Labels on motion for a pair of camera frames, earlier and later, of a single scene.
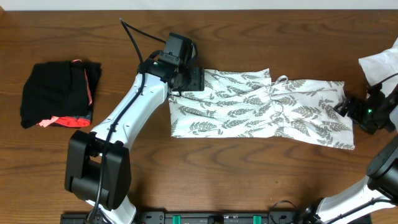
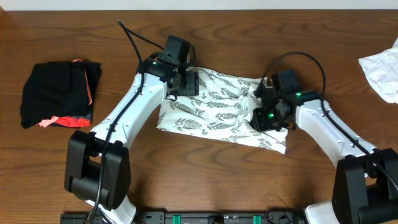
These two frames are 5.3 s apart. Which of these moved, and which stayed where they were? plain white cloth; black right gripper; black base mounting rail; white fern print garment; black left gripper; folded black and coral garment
Moved: white fern print garment; black right gripper
Stayed: folded black and coral garment; black base mounting rail; black left gripper; plain white cloth
